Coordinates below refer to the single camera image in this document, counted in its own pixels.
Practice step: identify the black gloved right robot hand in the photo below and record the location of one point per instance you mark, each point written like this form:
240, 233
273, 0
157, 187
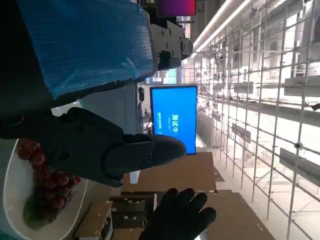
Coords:
180, 215

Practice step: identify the white plate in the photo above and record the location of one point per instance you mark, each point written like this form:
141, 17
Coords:
17, 180

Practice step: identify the brown cardboard box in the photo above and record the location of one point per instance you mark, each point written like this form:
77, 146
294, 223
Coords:
95, 220
195, 172

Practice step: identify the blue-screen monitor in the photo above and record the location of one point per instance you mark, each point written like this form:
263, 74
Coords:
175, 112

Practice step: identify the purple-screen monitor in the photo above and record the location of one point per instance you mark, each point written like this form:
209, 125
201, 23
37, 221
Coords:
176, 7

